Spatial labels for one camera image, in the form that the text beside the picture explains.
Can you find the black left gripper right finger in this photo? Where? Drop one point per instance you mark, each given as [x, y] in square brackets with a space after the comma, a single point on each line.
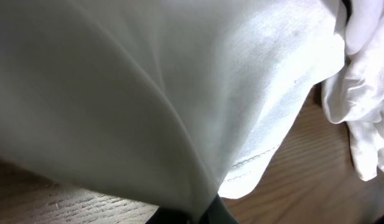
[218, 213]

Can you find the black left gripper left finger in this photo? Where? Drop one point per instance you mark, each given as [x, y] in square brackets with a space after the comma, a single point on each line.
[168, 216]

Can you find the white t-shirt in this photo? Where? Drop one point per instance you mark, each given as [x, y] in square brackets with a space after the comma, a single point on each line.
[174, 102]

